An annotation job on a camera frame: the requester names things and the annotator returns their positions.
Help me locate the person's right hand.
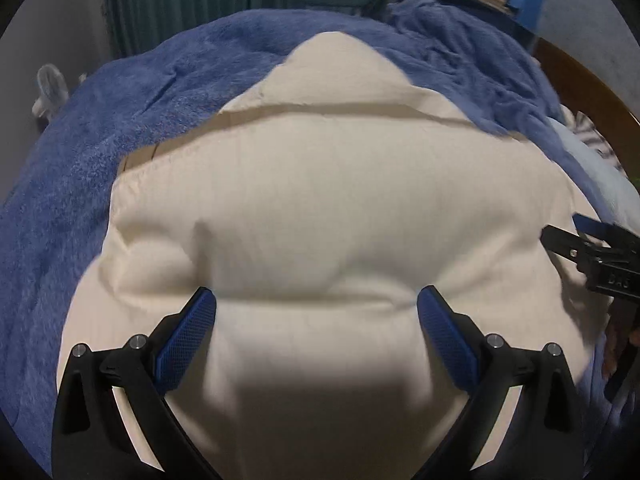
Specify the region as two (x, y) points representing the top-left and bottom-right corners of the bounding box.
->
(602, 299), (639, 379)

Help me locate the light blue pillow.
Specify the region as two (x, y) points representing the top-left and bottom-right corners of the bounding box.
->
(549, 118), (639, 235)

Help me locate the striped plush toy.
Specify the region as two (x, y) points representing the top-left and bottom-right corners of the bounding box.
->
(573, 112), (625, 174)

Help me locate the brown wooden headboard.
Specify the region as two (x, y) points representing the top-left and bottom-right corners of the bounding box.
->
(534, 39), (640, 188)

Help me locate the blue fleece blanket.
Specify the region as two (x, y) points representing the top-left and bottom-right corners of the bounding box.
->
(1, 0), (639, 479)

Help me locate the blue shelf bookend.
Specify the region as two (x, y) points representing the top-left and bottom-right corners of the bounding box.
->
(506, 0), (544, 32)

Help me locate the white standing fan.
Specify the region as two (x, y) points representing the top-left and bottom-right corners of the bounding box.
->
(32, 64), (70, 122)

